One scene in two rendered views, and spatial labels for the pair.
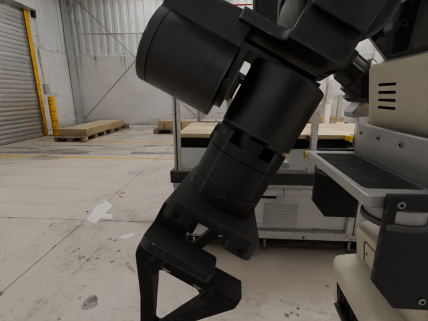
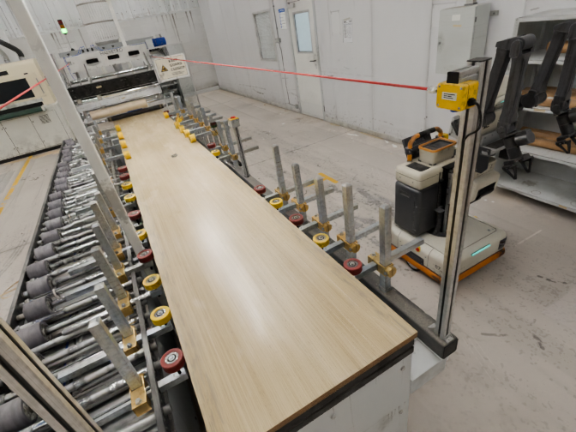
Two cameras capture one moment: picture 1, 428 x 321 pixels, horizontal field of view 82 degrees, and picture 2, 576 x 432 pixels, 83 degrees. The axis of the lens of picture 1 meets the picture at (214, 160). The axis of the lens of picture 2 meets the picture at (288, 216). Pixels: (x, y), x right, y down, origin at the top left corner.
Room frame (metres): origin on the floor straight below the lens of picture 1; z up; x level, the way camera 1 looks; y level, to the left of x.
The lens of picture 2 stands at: (2.32, 0.72, 1.86)
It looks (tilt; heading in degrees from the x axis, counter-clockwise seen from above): 31 degrees down; 243
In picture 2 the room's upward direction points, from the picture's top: 11 degrees counter-clockwise
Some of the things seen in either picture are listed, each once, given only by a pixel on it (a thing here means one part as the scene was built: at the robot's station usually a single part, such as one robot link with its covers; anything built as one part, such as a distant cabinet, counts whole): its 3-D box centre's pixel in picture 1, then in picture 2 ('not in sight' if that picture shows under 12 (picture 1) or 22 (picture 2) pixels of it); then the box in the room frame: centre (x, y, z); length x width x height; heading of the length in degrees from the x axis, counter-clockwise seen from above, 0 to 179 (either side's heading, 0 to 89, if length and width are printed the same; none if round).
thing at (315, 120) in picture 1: (313, 143); (322, 214); (1.45, -0.59, 0.88); 0.04 x 0.04 x 0.48; 86
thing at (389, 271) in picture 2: not in sight; (381, 265); (1.48, -0.11, 0.83); 0.14 x 0.06 x 0.05; 86
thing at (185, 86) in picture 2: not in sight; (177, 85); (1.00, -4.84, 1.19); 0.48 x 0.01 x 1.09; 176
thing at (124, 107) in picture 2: not in sight; (133, 105); (1.70, -4.97, 1.05); 1.43 x 0.12 x 0.12; 176
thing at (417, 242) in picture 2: not in sight; (387, 259); (1.43, -0.13, 0.83); 0.43 x 0.03 x 0.04; 176
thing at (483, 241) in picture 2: not in sight; (441, 238); (0.37, -0.56, 0.16); 0.67 x 0.64 x 0.25; 85
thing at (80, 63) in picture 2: not in sight; (134, 109); (1.69, -5.26, 0.95); 1.65 x 0.70 x 1.90; 176
